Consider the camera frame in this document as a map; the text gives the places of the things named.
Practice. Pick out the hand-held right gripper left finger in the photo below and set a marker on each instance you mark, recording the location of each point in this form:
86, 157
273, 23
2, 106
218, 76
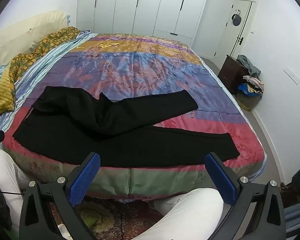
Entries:
86, 177

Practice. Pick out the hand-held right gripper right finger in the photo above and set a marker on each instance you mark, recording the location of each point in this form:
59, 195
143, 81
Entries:
221, 180

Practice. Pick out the black pants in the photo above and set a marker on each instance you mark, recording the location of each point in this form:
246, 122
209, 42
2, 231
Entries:
77, 125

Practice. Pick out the person's left leg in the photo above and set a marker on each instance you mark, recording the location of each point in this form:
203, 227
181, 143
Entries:
5, 170

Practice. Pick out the person's leg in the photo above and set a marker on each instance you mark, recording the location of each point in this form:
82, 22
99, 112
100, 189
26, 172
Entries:
190, 215
5, 170

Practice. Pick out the patterned rug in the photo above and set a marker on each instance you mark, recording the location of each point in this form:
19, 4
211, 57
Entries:
110, 215

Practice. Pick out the person's right leg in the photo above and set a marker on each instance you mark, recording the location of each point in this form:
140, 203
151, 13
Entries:
190, 215

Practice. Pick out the olive laundry basket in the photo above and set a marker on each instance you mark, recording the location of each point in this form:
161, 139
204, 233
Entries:
247, 102

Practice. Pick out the blue striped bed sheet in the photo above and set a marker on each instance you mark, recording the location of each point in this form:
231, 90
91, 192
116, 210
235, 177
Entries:
50, 55

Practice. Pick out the pile of mixed clothes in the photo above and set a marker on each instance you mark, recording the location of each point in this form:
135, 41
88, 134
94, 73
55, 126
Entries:
252, 83

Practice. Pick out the dark brown nightstand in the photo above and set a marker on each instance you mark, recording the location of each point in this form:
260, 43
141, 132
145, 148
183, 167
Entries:
230, 72

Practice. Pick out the yellow floral quilt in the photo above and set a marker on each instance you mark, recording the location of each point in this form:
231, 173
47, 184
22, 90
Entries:
47, 42

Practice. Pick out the cream padded headboard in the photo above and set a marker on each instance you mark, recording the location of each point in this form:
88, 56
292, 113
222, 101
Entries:
22, 32

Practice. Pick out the grey cloth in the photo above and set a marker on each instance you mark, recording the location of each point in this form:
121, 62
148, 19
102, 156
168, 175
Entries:
247, 63

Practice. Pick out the white door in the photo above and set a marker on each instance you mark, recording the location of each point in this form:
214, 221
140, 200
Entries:
227, 40

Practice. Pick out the round black door hanger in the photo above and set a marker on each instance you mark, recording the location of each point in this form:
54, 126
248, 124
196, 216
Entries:
236, 20

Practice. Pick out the white wardrobe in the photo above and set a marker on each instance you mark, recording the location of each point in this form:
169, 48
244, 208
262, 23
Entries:
145, 5

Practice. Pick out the white wall plate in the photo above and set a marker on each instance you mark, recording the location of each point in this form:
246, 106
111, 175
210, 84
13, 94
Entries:
291, 75

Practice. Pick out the wall socket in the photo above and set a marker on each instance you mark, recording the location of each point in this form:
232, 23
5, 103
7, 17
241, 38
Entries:
69, 18

